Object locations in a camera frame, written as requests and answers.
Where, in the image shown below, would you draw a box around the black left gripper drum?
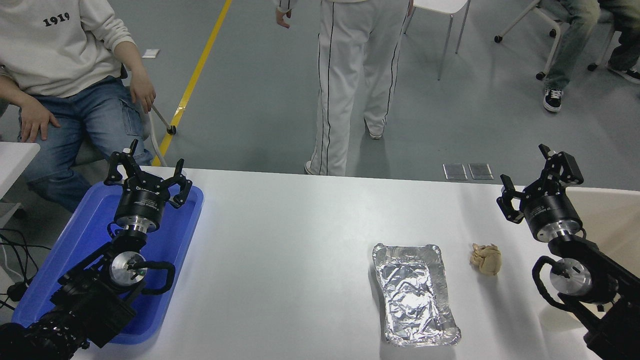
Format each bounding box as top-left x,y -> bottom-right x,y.
114,181 -> 170,226

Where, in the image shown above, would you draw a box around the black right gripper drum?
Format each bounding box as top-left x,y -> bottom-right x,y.
521,186 -> 584,239

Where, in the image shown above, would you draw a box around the person's right hand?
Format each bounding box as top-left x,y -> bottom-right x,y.
19,97 -> 61,143

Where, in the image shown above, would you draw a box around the blue plastic tray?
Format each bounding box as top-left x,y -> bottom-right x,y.
11,181 -> 205,346

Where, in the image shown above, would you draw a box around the white chair with castors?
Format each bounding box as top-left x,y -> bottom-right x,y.
494,0 -> 568,81
587,25 -> 617,72
120,64 -> 177,167

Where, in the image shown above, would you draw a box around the crumpled tan paper ball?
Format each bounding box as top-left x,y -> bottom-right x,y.
469,243 -> 502,276

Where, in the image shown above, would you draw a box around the large pale bin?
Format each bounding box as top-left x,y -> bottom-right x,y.
564,186 -> 640,281

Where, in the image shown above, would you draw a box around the small white side table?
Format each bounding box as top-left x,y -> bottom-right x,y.
0,141 -> 41,228

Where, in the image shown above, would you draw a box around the person in printed top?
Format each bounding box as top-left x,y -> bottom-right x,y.
0,0 -> 157,213

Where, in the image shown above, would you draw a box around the silver foil tray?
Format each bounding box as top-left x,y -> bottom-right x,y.
371,243 -> 462,347

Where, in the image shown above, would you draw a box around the person in dark trousers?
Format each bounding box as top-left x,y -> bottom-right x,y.
597,0 -> 640,85

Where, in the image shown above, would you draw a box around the person with black white sneaker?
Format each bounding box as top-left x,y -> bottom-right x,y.
537,0 -> 601,113

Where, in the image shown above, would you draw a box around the black power plug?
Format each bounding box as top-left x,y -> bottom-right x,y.
7,281 -> 30,302

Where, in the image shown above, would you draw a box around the white chair with thin legs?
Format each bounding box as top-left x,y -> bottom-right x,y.
402,0 -> 472,81

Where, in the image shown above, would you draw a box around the person in striped white trousers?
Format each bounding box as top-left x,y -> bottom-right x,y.
274,0 -> 416,177

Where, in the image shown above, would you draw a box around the black cables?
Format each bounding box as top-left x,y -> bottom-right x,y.
0,227 -> 53,312

